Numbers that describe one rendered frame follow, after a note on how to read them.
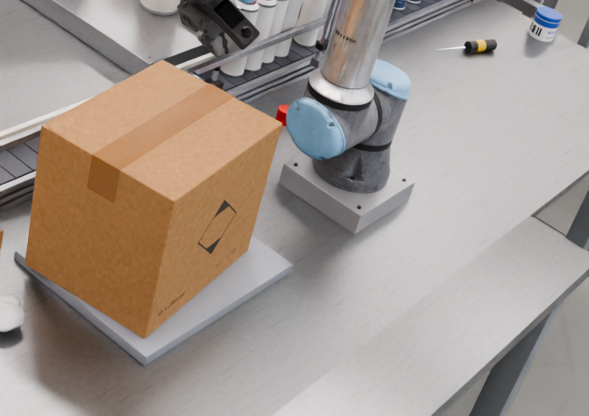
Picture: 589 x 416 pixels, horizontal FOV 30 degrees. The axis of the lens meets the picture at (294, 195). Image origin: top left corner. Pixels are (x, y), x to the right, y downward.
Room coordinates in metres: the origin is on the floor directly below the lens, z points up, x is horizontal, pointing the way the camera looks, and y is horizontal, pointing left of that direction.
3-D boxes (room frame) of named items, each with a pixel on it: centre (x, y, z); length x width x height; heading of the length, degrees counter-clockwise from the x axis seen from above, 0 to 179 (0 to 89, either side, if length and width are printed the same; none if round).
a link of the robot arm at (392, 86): (1.78, -0.09, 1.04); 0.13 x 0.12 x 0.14; 151
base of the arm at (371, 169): (1.79, -0.09, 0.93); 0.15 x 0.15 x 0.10
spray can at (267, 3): (2.06, 0.17, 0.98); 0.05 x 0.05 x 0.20
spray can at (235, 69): (2.02, 0.20, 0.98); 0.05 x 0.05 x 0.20
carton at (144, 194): (1.39, 0.21, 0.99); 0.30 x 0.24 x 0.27; 159
